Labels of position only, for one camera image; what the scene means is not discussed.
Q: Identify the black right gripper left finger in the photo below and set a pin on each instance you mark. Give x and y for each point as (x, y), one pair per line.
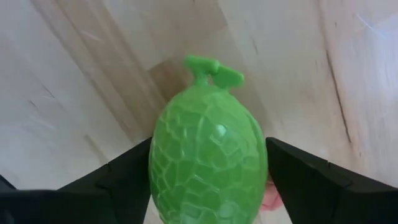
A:
(93, 202)

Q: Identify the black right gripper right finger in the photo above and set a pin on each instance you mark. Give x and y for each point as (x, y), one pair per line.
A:
(329, 193)

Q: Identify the light green toy melon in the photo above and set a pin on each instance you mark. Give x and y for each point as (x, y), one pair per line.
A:
(208, 155)

